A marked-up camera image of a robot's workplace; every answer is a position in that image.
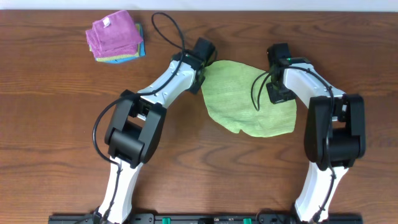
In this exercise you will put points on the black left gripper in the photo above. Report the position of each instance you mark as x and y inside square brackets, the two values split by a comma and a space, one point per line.
[196, 88]

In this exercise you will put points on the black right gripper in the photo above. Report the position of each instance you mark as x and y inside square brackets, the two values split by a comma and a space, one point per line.
[275, 99]

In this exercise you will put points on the green microfiber cloth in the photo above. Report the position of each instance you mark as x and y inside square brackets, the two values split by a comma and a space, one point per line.
[235, 99]

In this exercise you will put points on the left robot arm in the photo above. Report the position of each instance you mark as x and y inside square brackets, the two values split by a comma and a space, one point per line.
[135, 129]

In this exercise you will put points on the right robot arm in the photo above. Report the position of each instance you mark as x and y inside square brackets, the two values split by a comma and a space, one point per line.
[334, 134]

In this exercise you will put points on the blue folded cloth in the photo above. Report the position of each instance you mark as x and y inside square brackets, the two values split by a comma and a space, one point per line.
[141, 46]

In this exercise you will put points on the light green folded cloth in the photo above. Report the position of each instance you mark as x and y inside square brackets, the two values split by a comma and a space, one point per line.
[91, 36]

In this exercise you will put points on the purple folded cloth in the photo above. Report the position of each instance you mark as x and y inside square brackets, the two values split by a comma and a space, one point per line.
[120, 15]

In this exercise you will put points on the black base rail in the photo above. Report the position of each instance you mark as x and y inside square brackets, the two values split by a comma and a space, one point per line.
[148, 218]

